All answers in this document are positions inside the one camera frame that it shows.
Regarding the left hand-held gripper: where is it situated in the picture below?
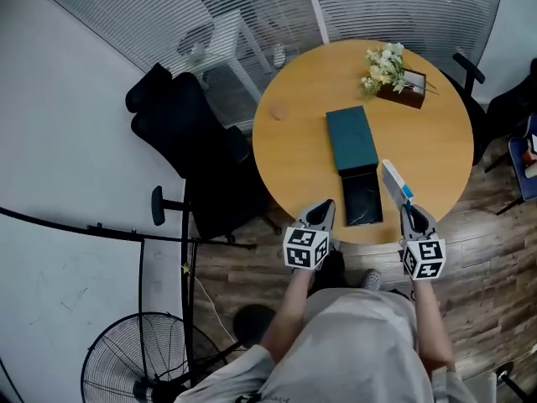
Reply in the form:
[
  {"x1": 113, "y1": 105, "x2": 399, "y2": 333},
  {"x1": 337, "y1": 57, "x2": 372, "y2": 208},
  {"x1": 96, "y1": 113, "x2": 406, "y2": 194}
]
[{"x1": 283, "y1": 199, "x2": 336, "y2": 273}]

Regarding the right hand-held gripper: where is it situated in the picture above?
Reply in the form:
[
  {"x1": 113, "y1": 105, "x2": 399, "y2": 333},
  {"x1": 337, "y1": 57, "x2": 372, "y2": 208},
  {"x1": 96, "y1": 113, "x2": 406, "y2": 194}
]
[{"x1": 399, "y1": 202, "x2": 447, "y2": 282}]

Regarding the white and blue bandages box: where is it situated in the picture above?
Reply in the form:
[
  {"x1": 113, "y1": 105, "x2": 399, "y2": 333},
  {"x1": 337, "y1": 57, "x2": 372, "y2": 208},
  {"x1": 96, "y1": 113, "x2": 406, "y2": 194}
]
[{"x1": 381, "y1": 159, "x2": 416, "y2": 207}]

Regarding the dark teal box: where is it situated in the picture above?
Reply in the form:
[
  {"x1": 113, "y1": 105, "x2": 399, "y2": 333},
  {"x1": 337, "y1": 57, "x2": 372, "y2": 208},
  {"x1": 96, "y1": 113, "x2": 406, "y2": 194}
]
[{"x1": 326, "y1": 105, "x2": 385, "y2": 228}]

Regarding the person's left forearm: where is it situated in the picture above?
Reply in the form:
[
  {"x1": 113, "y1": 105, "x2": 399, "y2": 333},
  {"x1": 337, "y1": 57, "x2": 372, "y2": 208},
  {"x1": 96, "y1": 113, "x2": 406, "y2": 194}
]
[{"x1": 258, "y1": 266, "x2": 316, "y2": 365}]

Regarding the person's right forearm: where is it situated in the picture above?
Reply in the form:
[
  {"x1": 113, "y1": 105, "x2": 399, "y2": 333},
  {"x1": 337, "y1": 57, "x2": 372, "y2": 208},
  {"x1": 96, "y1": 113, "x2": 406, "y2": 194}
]
[{"x1": 412, "y1": 278, "x2": 456, "y2": 372}]

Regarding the brown wooden holder box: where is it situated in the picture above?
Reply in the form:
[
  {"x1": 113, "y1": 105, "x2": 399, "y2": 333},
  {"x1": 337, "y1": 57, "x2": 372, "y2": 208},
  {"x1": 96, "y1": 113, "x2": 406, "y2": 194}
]
[{"x1": 375, "y1": 68, "x2": 428, "y2": 110}]

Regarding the person's grey shoe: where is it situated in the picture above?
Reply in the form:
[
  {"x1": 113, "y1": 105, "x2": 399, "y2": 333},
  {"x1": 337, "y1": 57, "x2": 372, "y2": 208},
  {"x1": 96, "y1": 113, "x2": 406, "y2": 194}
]
[{"x1": 361, "y1": 268, "x2": 383, "y2": 292}]

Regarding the black mesh armchair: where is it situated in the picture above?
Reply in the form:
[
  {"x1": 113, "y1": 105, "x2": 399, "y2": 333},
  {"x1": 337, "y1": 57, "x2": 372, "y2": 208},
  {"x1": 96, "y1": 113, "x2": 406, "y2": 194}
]
[{"x1": 437, "y1": 52, "x2": 491, "y2": 168}]

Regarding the blue chair with clutter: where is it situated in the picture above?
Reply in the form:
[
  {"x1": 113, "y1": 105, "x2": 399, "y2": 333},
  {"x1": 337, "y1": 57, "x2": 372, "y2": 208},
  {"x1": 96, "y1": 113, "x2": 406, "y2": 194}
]
[{"x1": 483, "y1": 58, "x2": 537, "y2": 217}]

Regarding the black metal board stand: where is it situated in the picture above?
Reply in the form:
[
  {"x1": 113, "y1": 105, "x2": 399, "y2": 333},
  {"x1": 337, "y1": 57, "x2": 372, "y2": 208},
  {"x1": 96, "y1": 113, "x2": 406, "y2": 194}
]
[{"x1": 0, "y1": 185, "x2": 258, "y2": 388}]

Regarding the person's grey shirt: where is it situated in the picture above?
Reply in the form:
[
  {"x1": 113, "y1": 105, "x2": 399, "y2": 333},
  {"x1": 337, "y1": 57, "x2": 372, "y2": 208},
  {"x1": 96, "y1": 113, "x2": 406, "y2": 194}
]
[{"x1": 175, "y1": 286, "x2": 477, "y2": 403}]

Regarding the black high-back office chair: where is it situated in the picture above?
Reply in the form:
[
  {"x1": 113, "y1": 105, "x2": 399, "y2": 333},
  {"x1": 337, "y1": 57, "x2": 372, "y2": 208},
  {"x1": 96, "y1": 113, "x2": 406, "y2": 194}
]
[{"x1": 124, "y1": 61, "x2": 283, "y2": 243}]

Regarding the white flower bouquet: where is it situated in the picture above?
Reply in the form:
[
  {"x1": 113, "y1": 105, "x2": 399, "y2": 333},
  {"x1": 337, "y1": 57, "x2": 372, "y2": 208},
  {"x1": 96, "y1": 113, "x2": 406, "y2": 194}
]
[{"x1": 359, "y1": 41, "x2": 411, "y2": 100}]

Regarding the black chair base leg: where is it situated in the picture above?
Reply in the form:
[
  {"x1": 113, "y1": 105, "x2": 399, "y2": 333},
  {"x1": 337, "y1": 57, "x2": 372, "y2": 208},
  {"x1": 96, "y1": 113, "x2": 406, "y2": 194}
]
[{"x1": 493, "y1": 360, "x2": 537, "y2": 403}]

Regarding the white side table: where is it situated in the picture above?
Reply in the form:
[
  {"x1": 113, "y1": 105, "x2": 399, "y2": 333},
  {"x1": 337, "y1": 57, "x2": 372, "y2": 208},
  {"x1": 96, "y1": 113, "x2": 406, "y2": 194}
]
[{"x1": 179, "y1": 8, "x2": 287, "y2": 102}]

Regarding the white cable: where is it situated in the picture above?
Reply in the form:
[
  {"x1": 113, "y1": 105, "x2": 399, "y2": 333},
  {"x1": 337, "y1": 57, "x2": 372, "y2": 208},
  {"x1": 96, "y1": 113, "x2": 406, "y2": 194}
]
[{"x1": 191, "y1": 274, "x2": 237, "y2": 344}]

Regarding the black pedestal fan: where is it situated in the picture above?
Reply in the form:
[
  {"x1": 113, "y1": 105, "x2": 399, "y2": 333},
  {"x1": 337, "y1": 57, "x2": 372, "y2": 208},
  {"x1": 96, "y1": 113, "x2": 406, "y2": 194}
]
[{"x1": 80, "y1": 304, "x2": 277, "y2": 403}]

